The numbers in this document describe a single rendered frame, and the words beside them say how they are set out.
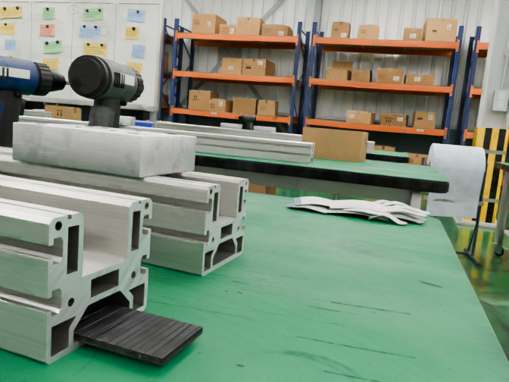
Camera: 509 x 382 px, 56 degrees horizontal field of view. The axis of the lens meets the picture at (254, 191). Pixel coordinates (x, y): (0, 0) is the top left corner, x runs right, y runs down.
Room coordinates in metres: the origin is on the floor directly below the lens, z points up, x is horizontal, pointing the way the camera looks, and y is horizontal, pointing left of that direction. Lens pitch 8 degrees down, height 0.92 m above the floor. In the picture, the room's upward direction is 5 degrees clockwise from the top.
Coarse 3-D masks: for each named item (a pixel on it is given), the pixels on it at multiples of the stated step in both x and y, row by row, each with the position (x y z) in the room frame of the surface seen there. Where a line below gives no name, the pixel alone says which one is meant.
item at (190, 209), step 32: (0, 160) 0.52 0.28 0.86; (128, 192) 0.47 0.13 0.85; (160, 192) 0.45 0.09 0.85; (192, 192) 0.44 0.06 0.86; (224, 192) 0.50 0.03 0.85; (160, 224) 0.45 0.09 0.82; (192, 224) 0.44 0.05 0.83; (224, 224) 0.47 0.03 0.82; (160, 256) 0.45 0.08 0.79; (192, 256) 0.43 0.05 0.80; (224, 256) 0.49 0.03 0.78
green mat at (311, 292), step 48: (288, 240) 0.61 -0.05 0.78; (336, 240) 0.63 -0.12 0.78; (384, 240) 0.66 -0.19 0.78; (432, 240) 0.68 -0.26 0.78; (192, 288) 0.40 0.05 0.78; (240, 288) 0.41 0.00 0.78; (288, 288) 0.42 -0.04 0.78; (336, 288) 0.43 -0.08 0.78; (384, 288) 0.45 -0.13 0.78; (432, 288) 0.46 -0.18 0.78; (240, 336) 0.31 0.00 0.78; (288, 336) 0.32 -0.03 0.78; (336, 336) 0.33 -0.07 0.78; (384, 336) 0.34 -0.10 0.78; (432, 336) 0.34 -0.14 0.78; (480, 336) 0.35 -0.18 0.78
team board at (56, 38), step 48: (0, 0) 3.93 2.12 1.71; (48, 0) 3.80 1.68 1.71; (96, 0) 3.69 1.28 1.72; (144, 0) 3.58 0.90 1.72; (0, 48) 3.93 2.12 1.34; (48, 48) 3.80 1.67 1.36; (96, 48) 3.68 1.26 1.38; (144, 48) 3.57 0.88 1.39; (48, 96) 3.80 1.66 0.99; (144, 96) 3.57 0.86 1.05
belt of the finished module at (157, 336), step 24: (96, 312) 0.31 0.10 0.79; (120, 312) 0.31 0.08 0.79; (144, 312) 0.32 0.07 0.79; (96, 336) 0.28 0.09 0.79; (120, 336) 0.28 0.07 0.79; (144, 336) 0.28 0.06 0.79; (168, 336) 0.28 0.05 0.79; (192, 336) 0.29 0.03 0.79; (144, 360) 0.26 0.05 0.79; (168, 360) 0.26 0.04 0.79
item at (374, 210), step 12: (300, 204) 0.84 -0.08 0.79; (312, 204) 0.86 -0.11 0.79; (324, 204) 0.84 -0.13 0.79; (336, 204) 0.85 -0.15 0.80; (348, 204) 0.84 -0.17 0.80; (360, 204) 0.84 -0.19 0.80; (372, 204) 0.86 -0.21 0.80; (384, 204) 0.87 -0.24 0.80; (396, 204) 0.86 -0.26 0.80; (372, 216) 0.80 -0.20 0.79; (384, 216) 0.81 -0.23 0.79; (396, 216) 0.81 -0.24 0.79; (420, 216) 0.80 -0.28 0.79
